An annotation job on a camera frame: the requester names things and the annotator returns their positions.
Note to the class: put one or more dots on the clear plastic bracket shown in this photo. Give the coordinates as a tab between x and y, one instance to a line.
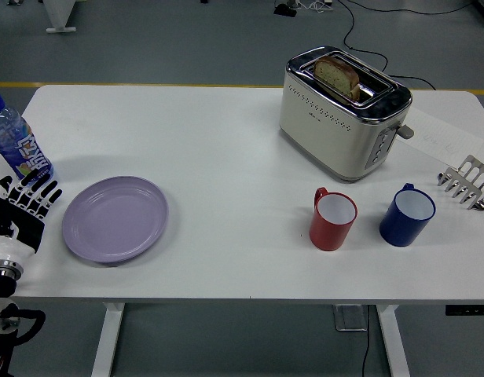
350	320

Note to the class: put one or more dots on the white paper sheet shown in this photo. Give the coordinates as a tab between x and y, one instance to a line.
442	137

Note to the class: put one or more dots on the blue plastic drink bottle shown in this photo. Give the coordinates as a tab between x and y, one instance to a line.
14	137

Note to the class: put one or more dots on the brown bread slice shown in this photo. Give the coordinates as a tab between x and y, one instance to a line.
336	76

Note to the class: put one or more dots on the blue mug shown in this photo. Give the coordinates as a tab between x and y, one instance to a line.
397	231

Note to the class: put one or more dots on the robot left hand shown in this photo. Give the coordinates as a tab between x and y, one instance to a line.
28	202

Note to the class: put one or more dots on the silver metal toast rack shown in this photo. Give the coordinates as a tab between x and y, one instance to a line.
471	174

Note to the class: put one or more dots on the red mug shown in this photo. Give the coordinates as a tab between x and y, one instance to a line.
326	233

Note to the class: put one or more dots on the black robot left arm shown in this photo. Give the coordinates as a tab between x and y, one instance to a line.
2	282

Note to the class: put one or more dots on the black table control panel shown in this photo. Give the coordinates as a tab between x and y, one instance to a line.
468	310

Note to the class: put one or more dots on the cream and chrome toaster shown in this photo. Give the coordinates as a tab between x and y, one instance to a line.
328	133

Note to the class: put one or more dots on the black floor power adapter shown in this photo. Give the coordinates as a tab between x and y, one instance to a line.
285	10

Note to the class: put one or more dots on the white table leg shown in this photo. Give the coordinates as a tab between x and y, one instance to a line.
393	341
107	341

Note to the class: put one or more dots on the purple round plate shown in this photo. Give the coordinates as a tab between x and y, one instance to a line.
114	220

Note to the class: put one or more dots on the white stand foot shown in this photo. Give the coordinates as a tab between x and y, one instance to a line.
59	17

